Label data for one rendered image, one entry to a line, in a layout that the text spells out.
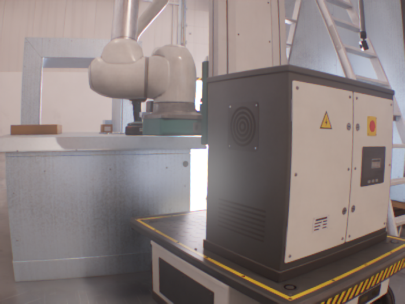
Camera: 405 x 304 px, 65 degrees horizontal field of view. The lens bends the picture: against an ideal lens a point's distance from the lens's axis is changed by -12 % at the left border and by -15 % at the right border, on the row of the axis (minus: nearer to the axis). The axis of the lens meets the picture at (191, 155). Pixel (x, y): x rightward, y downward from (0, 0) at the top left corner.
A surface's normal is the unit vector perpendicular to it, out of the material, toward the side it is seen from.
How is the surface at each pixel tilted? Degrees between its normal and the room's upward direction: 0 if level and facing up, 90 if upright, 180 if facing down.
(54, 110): 90
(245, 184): 90
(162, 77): 90
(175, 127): 90
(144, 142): 67
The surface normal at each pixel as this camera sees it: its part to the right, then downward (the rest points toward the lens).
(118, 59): 0.09, -0.15
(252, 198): -0.85, 0.03
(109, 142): 0.40, -0.32
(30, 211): 0.43, 0.07
